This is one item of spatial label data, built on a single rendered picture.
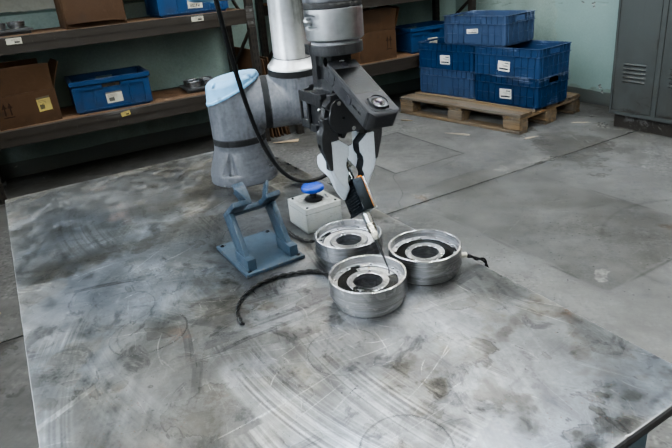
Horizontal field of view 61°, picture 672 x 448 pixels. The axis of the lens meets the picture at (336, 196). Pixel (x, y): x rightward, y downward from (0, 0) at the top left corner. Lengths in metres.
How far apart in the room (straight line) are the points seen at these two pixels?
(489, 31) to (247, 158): 3.51
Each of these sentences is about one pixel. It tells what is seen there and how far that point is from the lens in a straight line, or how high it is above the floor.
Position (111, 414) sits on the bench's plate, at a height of 0.80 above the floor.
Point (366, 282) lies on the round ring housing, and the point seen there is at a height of 0.81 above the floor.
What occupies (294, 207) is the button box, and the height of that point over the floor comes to 0.84.
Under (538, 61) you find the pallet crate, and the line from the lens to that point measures 4.36.
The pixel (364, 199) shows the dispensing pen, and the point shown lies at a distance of 0.78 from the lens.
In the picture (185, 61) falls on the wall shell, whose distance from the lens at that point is 4.83.
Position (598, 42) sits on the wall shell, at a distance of 5.13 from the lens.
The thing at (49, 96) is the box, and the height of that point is 0.61.
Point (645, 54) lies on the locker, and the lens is 4.33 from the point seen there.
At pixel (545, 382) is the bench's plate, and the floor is 0.80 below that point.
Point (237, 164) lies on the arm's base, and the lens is 1.24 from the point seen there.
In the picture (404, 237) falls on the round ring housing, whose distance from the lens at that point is 0.88.
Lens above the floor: 1.22
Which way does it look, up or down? 22 degrees down
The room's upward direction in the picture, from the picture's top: 5 degrees counter-clockwise
